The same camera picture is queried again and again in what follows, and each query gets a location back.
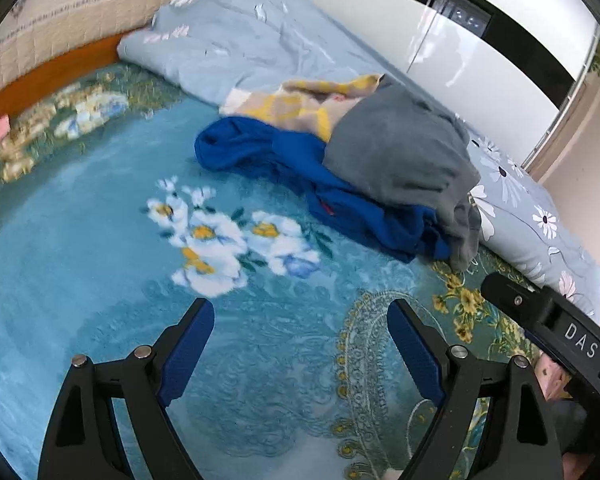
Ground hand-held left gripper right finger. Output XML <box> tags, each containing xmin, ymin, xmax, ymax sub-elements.
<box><xmin>386</xmin><ymin>298</ymin><xmax>565</xmax><ymax>480</ymax></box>

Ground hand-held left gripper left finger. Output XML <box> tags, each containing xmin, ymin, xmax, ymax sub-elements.
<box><xmin>37</xmin><ymin>298</ymin><xmax>216</xmax><ymax>480</ymax></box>

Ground grey sweatpants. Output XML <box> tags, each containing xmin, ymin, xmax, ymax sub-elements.
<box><xmin>322</xmin><ymin>74</ymin><xmax>482</xmax><ymax>273</ymax></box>

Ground teal floral blanket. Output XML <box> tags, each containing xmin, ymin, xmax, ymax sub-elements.
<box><xmin>0</xmin><ymin>62</ymin><xmax>546</xmax><ymax>480</ymax></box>

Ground blue garment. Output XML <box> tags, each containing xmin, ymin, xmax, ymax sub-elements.
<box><xmin>194</xmin><ymin>116</ymin><xmax>453</xmax><ymax>263</ymax></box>

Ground white glossy wardrobe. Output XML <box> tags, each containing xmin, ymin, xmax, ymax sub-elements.
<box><xmin>272</xmin><ymin>0</ymin><xmax>600</xmax><ymax>166</ymax></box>

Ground beige yellow knit sweater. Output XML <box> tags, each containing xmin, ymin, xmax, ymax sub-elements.
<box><xmin>219</xmin><ymin>74</ymin><xmax>385</xmax><ymax>143</ymax></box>

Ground light blue floral duvet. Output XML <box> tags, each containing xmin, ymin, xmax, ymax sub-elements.
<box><xmin>117</xmin><ymin>0</ymin><xmax>600</xmax><ymax>323</ymax></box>

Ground beige quilted headboard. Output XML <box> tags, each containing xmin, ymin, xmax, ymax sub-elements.
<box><xmin>0</xmin><ymin>0</ymin><xmax>281</xmax><ymax>103</ymax></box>

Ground wooden bed frame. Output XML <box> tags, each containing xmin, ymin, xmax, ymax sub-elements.
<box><xmin>0</xmin><ymin>32</ymin><xmax>131</xmax><ymax>126</ymax></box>

